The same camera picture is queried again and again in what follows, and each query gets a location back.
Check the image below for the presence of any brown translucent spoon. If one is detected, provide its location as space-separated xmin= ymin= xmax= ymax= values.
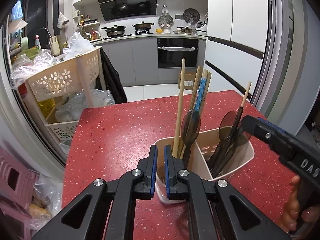
xmin=207 ymin=107 xmax=243 ymax=173

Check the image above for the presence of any plain bamboo chopstick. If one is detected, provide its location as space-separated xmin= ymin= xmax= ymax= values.
xmin=172 ymin=59 xmax=185 ymax=158

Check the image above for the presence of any dark plastic spoon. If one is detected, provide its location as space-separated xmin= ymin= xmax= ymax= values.
xmin=181 ymin=109 xmax=201 ymax=169

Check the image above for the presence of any blue patterned bamboo chopstick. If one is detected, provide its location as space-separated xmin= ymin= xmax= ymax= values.
xmin=194 ymin=69 xmax=208 ymax=111

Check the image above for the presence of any dark spoon with logo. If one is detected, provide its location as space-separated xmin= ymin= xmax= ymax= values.
xmin=211 ymin=106 xmax=251 ymax=178

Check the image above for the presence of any person's right hand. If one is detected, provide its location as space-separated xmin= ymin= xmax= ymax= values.
xmin=278 ymin=175 xmax=319 ymax=233

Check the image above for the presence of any pink plastic stool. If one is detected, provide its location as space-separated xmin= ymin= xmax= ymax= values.
xmin=0 ymin=147 xmax=39 ymax=210
xmin=1 ymin=198 xmax=31 ymax=239

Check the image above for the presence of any beige utensil holder caddy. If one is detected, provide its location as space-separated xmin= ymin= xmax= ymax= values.
xmin=152 ymin=126 xmax=256 ymax=204

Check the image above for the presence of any beige flower-pattern storage rack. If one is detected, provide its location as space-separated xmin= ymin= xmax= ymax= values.
xmin=25 ymin=46 xmax=106 ymax=143

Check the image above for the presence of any cardboard box on floor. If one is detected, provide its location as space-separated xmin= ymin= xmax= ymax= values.
xmin=184 ymin=70 xmax=196 ymax=90

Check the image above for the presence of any white refrigerator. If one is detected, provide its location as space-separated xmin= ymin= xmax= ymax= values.
xmin=204 ymin=0 xmax=268 ymax=93

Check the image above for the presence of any clear plastic bag on rack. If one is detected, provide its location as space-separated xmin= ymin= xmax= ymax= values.
xmin=10 ymin=49 xmax=61 ymax=89

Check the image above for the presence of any black built-in oven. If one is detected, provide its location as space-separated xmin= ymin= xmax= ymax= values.
xmin=157 ymin=38 xmax=199 ymax=68

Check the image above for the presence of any black wok on stove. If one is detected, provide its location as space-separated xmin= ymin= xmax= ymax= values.
xmin=102 ymin=25 xmax=126 ymax=37

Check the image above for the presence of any black range hood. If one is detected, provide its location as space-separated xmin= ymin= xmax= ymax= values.
xmin=98 ymin=0 xmax=157 ymax=21

